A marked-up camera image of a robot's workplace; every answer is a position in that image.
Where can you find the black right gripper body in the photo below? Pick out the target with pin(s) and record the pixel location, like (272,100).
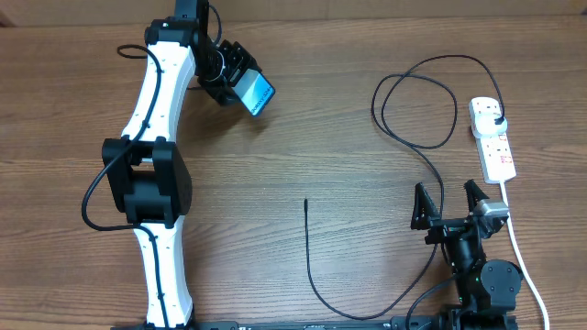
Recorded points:
(444,228)

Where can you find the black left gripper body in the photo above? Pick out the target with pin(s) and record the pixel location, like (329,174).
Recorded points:
(224,67)

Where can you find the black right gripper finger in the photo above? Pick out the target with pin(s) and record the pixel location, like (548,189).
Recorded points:
(474,194)
(425,213)

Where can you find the black smartphone with lit screen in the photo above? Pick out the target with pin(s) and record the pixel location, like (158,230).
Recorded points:
(254,91)

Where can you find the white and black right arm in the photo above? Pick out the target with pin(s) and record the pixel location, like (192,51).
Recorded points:
(487,288)

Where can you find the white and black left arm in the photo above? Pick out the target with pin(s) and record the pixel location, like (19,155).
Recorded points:
(148,178)

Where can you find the white USB charger adapter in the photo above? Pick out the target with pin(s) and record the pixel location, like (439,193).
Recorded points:
(484,126)

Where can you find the white power strip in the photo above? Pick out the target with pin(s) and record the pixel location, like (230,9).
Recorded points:
(494,152)

